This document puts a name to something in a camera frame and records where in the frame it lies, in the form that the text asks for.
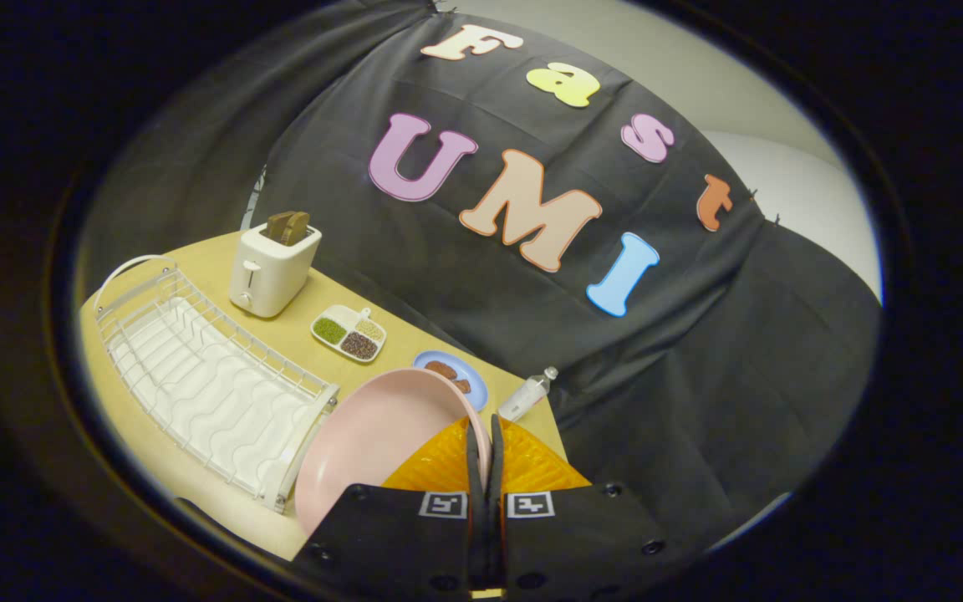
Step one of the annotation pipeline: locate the white wire dish rack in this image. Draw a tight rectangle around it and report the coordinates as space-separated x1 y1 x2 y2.
94 254 340 514

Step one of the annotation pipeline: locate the white divided dish with beans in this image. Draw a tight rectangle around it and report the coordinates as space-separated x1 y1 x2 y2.
310 304 388 365

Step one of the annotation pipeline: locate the blue plate with food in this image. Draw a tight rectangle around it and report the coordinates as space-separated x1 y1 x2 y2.
413 349 489 412

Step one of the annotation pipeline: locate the pink plate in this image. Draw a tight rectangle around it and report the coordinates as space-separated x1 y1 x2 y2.
294 368 492 536

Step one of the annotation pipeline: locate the clear plastic water bottle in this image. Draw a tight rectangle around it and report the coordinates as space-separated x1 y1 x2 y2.
497 366 559 422

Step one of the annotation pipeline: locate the black backdrop cloth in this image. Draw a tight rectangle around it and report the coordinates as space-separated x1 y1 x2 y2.
80 0 882 553

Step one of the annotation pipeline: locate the white toaster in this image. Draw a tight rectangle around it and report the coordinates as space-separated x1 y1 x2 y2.
228 222 323 319

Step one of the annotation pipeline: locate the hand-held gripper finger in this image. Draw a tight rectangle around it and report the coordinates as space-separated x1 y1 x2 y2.
486 414 687 601
293 416 487 599

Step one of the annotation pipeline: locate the brown toast slice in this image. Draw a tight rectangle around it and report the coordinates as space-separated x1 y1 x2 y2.
265 211 311 247

